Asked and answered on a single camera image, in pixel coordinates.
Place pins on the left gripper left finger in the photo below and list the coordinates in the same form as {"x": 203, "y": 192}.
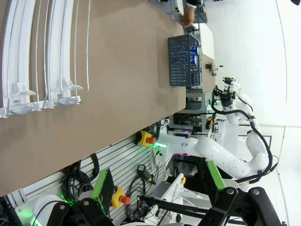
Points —
{"x": 101, "y": 188}

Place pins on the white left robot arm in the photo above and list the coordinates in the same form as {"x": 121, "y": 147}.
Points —
{"x": 42, "y": 209}

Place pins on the grey equipment cabinet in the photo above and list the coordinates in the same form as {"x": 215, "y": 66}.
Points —
{"x": 196, "y": 103}

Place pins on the person's left forearm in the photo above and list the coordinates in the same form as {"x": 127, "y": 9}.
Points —
{"x": 192, "y": 2}

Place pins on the black rod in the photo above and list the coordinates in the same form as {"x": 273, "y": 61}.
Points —
{"x": 169, "y": 206}

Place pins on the yellow emergency stop box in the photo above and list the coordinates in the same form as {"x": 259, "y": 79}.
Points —
{"x": 144, "y": 139}
{"x": 118, "y": 196}

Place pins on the small red white gadget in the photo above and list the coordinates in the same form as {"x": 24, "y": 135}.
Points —
{"x": 212, "y": 67}

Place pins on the black handheld enabling switch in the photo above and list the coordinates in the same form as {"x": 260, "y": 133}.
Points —
{"x": 144, "y": 173}

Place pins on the grey plastic basket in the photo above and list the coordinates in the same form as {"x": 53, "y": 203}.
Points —
{"x": 200, "y": 16}
{"x": 178, "y": 61}

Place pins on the white metal frame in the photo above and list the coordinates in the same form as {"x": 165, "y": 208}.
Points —
{"x": 176, "y": 190}

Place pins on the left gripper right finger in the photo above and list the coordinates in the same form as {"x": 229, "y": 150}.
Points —
{"x": 225, "y": 202}

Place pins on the aluminium slotted panel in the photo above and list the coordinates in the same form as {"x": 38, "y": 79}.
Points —
{"x": 122, "y": 162}

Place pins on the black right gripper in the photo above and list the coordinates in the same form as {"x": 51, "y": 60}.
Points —
{"x": 227, "y": 103}

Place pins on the white can dispenser rack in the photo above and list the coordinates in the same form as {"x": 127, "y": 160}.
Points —
{"x": 23, "y": 47}

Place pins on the yellow black hand controller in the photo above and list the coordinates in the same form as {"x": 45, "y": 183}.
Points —
{"x": 209, "y": 121}

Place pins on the white side table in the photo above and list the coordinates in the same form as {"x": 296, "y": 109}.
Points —
{"x": 207, "y": 40}

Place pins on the white neighbouring robot arm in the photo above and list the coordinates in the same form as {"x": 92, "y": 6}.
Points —
{"x": 244, "y": 99}

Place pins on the blue drink can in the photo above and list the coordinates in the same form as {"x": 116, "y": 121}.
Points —
{"x": 193, "y": 49}
{"x": 194, "y": 60}

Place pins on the person's left hand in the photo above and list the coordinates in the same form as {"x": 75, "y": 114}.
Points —
{"x": 188, "y": 17}

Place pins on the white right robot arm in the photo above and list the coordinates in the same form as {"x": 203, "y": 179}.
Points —
{"x": 223, "y": 155}

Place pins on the black control computer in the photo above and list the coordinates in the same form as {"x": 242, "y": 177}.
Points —
{"x": 188, "y": 122}

